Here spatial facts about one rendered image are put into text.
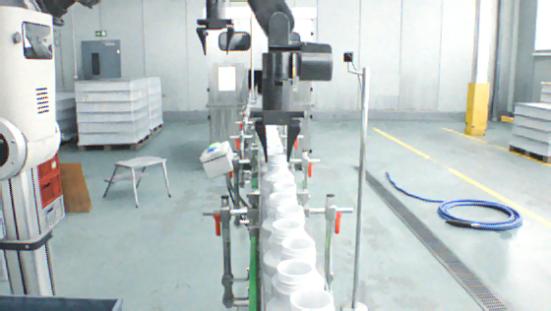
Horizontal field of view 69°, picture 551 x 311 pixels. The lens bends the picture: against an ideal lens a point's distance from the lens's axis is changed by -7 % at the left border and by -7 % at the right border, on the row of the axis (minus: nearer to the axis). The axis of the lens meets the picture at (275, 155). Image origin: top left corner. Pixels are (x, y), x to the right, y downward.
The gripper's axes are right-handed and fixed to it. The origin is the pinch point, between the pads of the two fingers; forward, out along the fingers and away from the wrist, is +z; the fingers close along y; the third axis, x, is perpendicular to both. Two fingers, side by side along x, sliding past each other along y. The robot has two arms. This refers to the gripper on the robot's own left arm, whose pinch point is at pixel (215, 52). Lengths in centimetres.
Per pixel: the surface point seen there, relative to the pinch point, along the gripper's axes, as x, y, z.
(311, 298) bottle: 91, -17, 24
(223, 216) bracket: 46, -5, 32
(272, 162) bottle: 46, -15, 22
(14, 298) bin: 56, 34, 46
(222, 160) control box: 3.4, -1.6, 30.9
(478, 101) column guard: -712, -465, 65
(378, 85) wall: -977, -322, 45
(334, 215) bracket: 46, -27, 32
